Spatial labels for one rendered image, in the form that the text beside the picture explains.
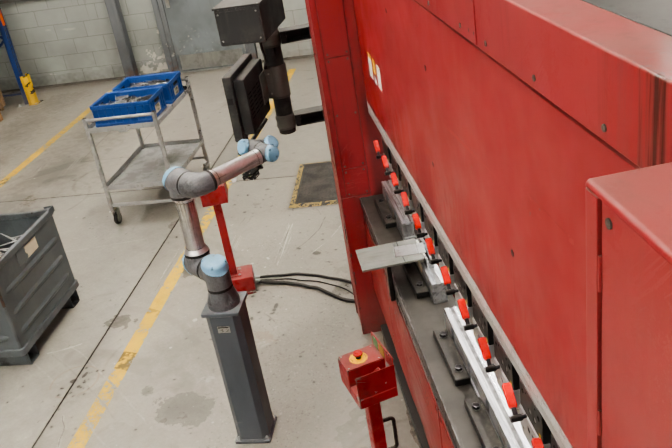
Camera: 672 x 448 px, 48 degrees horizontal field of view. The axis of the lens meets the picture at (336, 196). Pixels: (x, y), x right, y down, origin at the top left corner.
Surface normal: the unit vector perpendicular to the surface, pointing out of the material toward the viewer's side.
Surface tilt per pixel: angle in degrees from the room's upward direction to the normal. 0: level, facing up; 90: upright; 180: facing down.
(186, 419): 0
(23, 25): 90
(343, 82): 90
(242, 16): 90
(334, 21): 90
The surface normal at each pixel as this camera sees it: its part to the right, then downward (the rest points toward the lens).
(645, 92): -0.98, 0.19
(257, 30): -0.14, 0.44
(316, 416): -0.15, -0.89
